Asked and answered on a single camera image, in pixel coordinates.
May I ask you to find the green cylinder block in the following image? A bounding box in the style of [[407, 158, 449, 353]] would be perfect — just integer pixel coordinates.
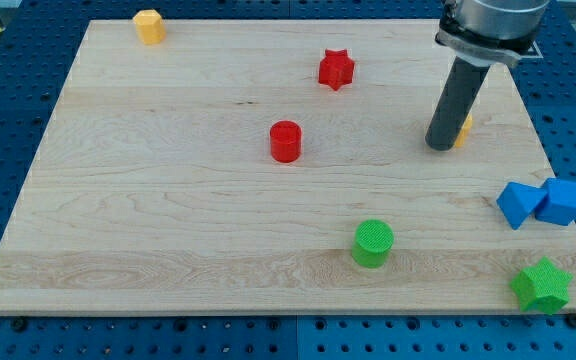
[[351, 219, 394, 268]]

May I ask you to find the blue triangle block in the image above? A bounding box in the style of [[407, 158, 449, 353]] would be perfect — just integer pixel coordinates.
[[496, 182, 547, 230]]

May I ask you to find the yellow hexagon block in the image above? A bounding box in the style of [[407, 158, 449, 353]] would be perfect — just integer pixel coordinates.
[[132, 9, 166, 45]]

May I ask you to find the red star block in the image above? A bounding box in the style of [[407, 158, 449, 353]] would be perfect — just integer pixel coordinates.
[[318, 49, 355, 91]]

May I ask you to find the blue cube block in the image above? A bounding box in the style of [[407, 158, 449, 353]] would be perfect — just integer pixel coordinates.
[[534, 178, 576, 226]]

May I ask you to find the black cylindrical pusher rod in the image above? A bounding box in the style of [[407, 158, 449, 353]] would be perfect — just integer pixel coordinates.
[[425, 57, 489, 151]]

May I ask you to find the green star block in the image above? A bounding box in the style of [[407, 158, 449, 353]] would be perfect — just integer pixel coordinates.
[[509, 257, 574, 315]]

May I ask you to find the wooden board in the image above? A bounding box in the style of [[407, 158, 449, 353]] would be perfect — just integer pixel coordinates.
[[0, 20, 576, 317]]

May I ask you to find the red cylinder block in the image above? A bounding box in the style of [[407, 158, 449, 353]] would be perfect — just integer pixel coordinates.
[[269, 120, 302, 163]]

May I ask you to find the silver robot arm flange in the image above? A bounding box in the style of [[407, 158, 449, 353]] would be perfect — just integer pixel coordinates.
[[435, 0, 549, 68]]

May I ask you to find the yellow block behind pusher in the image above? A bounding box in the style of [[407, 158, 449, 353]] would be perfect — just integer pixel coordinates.
[[454, 114, 473, 148]]

